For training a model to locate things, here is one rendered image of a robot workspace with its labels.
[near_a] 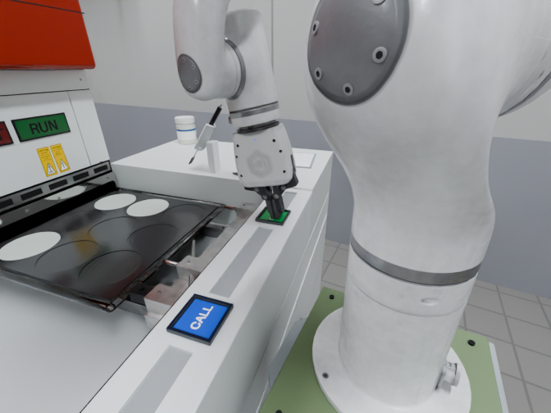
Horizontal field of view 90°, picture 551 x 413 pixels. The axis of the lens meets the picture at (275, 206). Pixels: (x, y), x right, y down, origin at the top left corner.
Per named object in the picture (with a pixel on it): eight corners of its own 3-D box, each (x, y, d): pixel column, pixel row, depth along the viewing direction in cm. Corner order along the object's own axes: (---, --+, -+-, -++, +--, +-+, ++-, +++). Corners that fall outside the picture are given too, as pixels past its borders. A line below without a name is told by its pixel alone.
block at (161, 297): (147, 310, 43) (143, 297, 42) (161, 295, 46) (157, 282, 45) (190, 324, 41) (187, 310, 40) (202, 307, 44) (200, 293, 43)
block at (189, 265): (178, 278, 50) (175, 265, 49) (188, 266, 53) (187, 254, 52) (216, 288, 48) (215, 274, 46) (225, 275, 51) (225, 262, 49)
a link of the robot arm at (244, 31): (252, 108, 40) (288, 99, 46) (228, 1, 35) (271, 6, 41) (215, 115, 45) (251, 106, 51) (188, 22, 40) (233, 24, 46)
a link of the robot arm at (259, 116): (217, 115, 44) (222, 134, 45) (268, 105, 41) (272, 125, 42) (239, 109, 51) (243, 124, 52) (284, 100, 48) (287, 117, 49)
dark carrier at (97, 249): (-28, 259, 53) (-30, 256, 52) (116, 191, 82) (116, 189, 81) (111, 302, 43) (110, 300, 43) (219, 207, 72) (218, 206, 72)
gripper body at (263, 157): (220, 129, 45) (237, 191, 50) (277, 118, 42) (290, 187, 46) (239, 121, 52) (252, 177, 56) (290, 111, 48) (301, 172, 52)
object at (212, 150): (196, 172, 76) (189, 122, 70) (203, 167, 79) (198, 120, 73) (216, 174, 74) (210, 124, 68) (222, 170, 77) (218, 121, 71)
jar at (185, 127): (175, 143, 104) (170, 118, 100) (185, 139, 110) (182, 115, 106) (190, 145, 102) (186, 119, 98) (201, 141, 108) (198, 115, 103)
